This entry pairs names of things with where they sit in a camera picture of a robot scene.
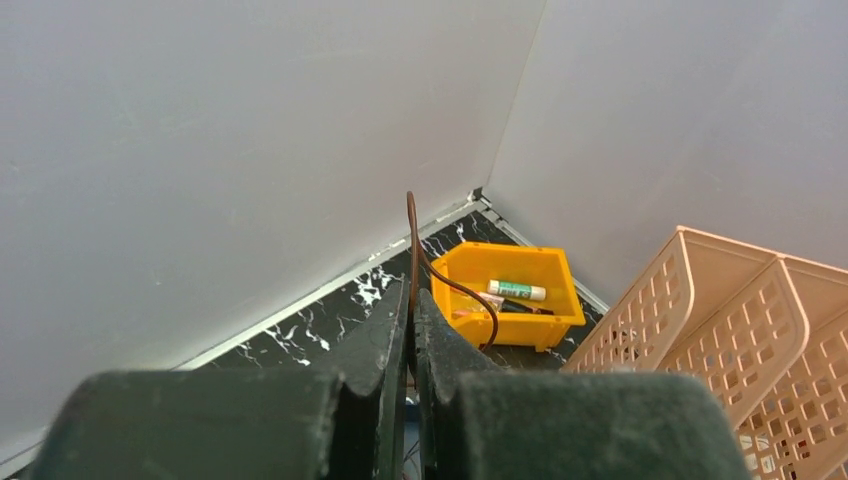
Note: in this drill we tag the pink desk organizer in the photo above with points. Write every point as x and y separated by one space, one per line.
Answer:
766 332

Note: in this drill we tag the green white glue stick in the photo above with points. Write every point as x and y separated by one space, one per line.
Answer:
516 290

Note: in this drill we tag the yellow plastic bin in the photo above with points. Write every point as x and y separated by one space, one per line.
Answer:
484 319

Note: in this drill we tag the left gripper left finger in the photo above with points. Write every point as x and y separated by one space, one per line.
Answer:
341 417

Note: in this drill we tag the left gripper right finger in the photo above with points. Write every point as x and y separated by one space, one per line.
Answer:
483 421

